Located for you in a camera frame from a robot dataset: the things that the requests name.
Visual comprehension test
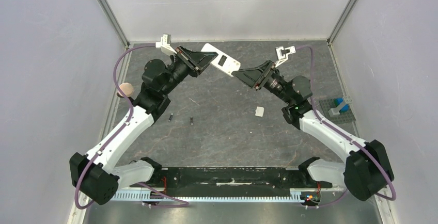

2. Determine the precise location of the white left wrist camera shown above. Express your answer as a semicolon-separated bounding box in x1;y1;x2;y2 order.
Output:
155;34;176;56

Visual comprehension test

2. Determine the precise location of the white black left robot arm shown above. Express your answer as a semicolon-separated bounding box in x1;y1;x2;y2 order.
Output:
69;46;218;210

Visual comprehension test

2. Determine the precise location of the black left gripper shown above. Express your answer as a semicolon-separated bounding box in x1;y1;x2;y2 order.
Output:
161;45;218;96

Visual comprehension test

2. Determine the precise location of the white battery cover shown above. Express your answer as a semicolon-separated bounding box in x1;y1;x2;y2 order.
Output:
255;106;264;117

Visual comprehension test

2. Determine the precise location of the light blue toothed cable duct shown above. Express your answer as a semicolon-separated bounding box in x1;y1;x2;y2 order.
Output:
110;188;305;203

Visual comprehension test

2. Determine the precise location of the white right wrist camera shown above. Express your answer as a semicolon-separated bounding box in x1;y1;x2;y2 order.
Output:
275;46;296;68

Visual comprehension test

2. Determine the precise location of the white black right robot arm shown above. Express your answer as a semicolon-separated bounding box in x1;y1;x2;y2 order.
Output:
232;61;397;201

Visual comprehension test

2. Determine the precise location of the black stand with pink knob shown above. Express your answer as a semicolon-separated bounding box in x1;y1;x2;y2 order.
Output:
116;83;134;98

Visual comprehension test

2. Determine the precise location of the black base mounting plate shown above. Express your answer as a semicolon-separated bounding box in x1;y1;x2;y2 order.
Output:
146;167;333;197

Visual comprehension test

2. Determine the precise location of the grey lego baseplate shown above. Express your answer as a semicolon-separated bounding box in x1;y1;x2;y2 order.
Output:
319;97;356;124

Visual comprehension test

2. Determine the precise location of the red and white remote control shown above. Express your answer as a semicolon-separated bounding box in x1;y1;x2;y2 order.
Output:
201;43;241;77

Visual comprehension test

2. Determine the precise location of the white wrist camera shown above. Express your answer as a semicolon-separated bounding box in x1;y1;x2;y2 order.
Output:
275;46;296;68
155;34;176;56

